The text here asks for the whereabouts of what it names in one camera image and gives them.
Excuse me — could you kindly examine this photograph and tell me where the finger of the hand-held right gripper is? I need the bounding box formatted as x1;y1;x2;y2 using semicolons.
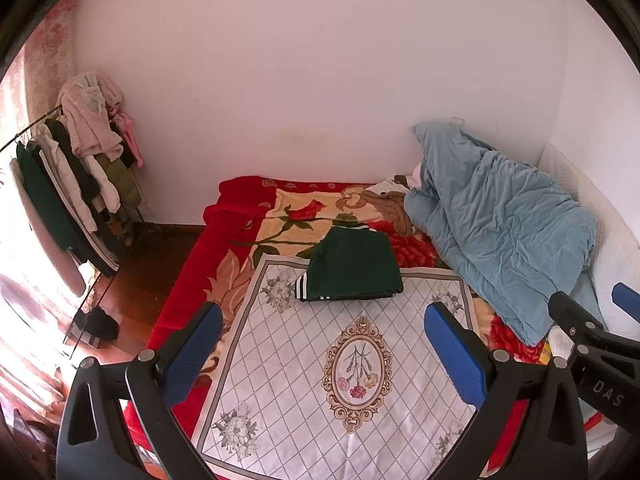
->
612;282;640;324
547;291;609;336

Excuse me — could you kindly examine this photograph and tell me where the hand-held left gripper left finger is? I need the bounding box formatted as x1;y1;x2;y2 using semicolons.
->
56;302;223;480

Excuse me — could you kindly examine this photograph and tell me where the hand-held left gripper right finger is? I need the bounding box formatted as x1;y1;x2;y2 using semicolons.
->
423;302;588;480

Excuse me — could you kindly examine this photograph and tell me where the green varsity jacket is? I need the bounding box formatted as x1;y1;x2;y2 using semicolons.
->
294;225;405;303

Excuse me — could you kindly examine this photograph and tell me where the metal clothes rack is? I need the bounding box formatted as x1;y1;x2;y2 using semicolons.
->
0;104;151;361

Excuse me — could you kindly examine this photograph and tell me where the white towel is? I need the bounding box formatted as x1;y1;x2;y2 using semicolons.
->
545;325;581;363

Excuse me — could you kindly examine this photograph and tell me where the red floral blanket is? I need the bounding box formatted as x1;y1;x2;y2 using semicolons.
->
122;176;601;466

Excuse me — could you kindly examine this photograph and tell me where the black cloth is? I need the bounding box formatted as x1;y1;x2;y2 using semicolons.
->
80;307;121;341

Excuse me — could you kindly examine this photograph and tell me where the white patterned cloth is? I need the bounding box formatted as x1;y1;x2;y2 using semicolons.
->
191;254;488;480

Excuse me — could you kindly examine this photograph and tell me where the light blue duvet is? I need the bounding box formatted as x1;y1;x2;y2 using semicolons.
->
403;121;608;347

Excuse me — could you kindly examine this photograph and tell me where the brown cloth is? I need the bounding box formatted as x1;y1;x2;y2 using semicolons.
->
367;175;416;238

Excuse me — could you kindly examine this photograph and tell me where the olive padded jacket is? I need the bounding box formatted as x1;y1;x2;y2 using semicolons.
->
95;152;143;208

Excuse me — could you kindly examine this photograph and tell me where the pink plush toy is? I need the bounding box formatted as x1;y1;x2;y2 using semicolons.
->
112;112;145;168

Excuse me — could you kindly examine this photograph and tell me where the dark green hanging garment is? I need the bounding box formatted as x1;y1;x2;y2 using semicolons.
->
14;141;81;253

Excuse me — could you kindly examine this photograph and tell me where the black hanging coat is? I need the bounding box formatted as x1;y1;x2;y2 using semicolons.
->
47;119;108;221

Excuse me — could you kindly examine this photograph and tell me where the pink fluffy coat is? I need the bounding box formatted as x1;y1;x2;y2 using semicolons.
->
56;72;126;158

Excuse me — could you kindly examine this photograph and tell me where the floral curtain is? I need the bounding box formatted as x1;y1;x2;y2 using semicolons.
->
0;0;83;411

